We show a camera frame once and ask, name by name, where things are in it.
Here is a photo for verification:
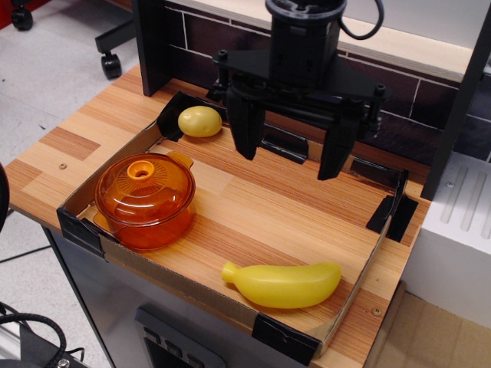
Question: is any white toy sink unit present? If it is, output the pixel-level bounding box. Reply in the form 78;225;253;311
402;153;490;327

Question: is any orange transparent plastic pot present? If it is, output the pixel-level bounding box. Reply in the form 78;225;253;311
91;150;197;251

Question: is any cardboard fence with black tape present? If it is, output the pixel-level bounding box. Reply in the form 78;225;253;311
58;90;423;367

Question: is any orange transparent pot lid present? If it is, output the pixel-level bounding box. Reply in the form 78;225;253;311
94;151;196;232

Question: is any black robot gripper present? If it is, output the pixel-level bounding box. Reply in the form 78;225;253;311
213;1;389;180

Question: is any black vertical post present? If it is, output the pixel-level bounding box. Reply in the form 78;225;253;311
420;8;490;201
132;0;173;97

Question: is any toy oven control panel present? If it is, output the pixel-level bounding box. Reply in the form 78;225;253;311
134;307;226;367

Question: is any yellow toy potato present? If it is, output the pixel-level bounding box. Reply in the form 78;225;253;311
177;106;222;138

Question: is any black vertical post left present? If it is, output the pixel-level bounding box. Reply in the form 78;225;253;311
132;0;173;97

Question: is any black vertical post right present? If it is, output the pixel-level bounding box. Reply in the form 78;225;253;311
420;8;490;201

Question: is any black office chair base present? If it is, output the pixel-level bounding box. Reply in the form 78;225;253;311
95;20;136;80

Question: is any yellow toy banana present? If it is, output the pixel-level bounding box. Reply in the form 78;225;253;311
221;261;341;309

